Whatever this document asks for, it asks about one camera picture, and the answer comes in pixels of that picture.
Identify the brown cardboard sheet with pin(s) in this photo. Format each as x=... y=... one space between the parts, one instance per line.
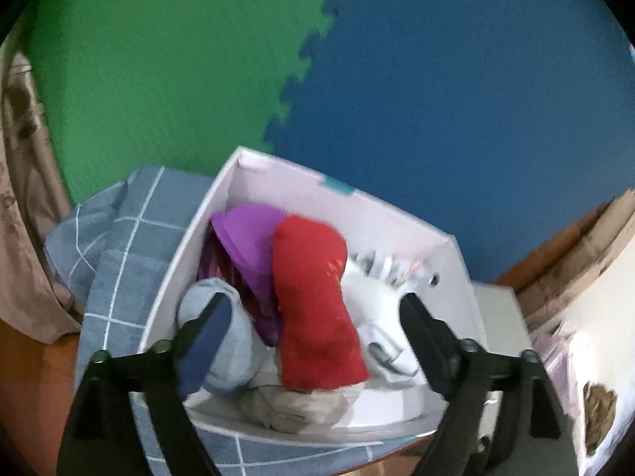
x=570 y=267

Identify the green foam mat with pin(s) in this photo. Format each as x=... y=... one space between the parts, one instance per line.
x=173 y=59

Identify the white sock roll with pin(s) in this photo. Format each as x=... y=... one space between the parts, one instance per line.
x=372 y=302

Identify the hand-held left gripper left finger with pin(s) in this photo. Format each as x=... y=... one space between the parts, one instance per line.
x=203 y=354

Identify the beige sock roll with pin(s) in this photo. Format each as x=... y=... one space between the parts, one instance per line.
x=292 y=406

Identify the red underwear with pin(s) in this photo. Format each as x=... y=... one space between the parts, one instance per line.
x=317 y=317

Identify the beige floral curtain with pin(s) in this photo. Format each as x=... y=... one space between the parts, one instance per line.
x=30 y=208

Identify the purple underwear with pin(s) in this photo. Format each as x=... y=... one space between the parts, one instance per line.
x=248 y=238

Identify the blue checked cloth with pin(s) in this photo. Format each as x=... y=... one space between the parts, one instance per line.
x=134 y=238

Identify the white shoe box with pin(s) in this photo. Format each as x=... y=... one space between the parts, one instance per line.
x=307 y=188

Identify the blue foam mat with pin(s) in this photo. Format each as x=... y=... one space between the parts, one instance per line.
x=471 y=109

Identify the blue sock roll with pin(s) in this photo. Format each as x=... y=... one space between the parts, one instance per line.
x=244 y=352

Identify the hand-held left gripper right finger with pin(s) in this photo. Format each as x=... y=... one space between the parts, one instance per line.
x=426 y=347

